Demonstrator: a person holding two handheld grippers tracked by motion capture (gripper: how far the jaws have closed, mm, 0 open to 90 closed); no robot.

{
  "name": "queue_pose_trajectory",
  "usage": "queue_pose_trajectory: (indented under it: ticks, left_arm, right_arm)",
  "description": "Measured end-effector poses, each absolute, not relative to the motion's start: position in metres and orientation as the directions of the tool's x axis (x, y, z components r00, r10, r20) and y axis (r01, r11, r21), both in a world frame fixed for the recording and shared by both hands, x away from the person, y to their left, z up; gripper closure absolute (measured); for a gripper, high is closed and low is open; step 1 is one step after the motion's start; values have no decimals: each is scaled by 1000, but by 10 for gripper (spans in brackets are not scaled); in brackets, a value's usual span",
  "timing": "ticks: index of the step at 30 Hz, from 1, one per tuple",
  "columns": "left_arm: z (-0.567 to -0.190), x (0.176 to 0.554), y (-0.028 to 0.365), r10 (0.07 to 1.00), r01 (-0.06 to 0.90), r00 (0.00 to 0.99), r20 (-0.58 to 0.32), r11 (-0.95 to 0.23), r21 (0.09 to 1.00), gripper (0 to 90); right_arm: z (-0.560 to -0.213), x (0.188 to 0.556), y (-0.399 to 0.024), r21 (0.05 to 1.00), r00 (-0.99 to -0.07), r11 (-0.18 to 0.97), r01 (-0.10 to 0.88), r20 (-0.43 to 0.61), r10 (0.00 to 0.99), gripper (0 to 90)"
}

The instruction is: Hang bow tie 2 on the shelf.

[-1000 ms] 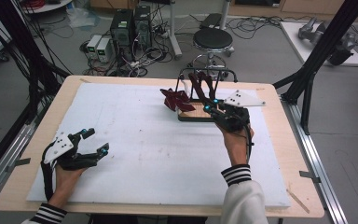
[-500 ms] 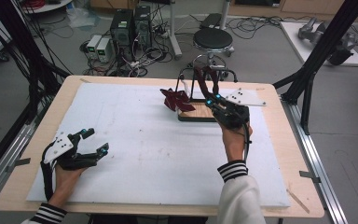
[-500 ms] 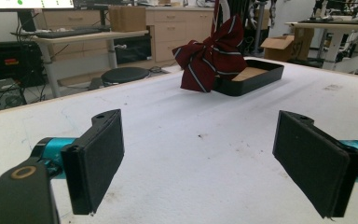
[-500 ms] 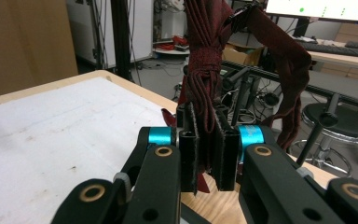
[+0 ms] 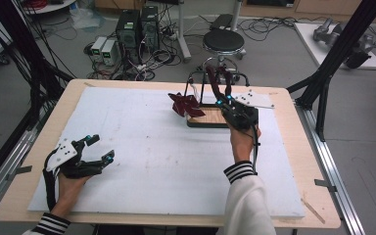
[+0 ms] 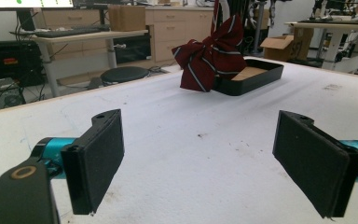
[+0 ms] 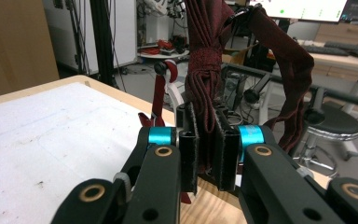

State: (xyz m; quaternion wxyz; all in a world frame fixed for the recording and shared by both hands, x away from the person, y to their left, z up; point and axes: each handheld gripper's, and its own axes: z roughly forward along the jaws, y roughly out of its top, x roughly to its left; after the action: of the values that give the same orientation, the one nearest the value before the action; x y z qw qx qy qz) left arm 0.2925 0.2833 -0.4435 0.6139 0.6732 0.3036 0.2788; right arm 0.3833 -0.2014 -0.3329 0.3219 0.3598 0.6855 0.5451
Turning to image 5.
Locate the black round stool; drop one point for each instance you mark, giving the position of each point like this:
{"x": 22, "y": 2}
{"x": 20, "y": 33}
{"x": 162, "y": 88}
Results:
{"x": 223, "y": 40}

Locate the aluminium rail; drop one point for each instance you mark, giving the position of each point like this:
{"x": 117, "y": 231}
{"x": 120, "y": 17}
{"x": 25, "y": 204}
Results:
{"x": 333, "y": 169}
{"x": 9, "y": 160}

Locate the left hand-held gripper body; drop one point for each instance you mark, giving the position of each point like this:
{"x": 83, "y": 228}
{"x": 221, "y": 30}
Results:
{"x": 62, "y": 155}

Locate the white foam mat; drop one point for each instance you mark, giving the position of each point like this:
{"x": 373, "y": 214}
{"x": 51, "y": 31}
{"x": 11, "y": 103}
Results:
{"x": 163, "y": 182}

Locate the black metal frame post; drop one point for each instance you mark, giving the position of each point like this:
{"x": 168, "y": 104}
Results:
{"x": 23, "y": 49}
{"x": 339, "y": 49}

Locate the white round table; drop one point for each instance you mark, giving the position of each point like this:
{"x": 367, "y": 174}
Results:
{"x": 50, "y": 6}

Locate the light wooden table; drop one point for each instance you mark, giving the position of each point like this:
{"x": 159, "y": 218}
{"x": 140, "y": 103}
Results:
{"x": 306, "y": 156}

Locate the striped dark red bow tie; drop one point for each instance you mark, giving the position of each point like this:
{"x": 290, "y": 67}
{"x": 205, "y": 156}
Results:
{"x": 186, "y": 106}

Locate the person's left hand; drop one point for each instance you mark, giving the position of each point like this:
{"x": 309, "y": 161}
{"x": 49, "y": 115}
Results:
{"x": 68, "y": 192}

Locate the slim black computer tower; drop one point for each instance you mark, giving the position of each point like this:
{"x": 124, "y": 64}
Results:
{"x": 150, "y": 27}

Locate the grey desk leg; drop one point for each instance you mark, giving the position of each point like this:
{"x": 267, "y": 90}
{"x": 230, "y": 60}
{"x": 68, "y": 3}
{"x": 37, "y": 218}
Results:
{"x": 183, "y": 39}

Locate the white power supply unit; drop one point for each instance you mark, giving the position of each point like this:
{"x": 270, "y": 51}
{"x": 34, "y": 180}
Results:
{"x": 98, "y": 46}
{"x": 109, "y": 52}

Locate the black flat box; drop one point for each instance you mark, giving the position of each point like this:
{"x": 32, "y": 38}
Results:
{"x": 222, "y": 22}

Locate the clear plastic bag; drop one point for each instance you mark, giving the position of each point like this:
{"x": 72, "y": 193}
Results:
{"x": 86, "y": 18}

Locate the white floor board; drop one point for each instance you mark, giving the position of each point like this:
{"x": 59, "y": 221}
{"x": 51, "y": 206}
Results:
{"x": 310, "y": 42}

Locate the grey metal bracket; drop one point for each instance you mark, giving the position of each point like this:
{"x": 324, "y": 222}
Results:
{"x": 324, "y": 184}
{"x": 19, "y": 171}

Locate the person's left striped-cuff sleeve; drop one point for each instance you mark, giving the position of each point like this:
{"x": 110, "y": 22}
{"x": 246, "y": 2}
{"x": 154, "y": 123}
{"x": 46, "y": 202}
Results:
{"x": 50, "y": 225}

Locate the black rack with wooden base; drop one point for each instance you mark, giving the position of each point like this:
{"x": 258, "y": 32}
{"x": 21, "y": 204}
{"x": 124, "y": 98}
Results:
{"x": 212, "y": 120}

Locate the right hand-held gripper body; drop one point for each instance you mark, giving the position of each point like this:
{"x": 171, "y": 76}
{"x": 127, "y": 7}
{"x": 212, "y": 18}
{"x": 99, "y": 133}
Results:
{"x": 246, "y": 112}

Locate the person's right striped-cuff sleeve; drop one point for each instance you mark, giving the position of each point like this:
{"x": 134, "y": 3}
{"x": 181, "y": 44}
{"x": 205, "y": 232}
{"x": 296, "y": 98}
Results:
{"x": 248, "y": 202}

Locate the person's right hand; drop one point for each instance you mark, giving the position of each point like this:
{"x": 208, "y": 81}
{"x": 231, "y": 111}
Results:
{"x": 241, "y": 143}

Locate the large black computer tower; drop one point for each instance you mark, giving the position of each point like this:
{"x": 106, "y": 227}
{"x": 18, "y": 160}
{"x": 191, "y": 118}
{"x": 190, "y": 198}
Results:
{"x": 128, "y": 32}

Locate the person's striped-cuff sleeve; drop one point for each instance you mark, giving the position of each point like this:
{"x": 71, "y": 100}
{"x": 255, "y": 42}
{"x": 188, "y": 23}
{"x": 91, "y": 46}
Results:
{"x": 248, "y": 202}
{"x": 50, "y": 225}

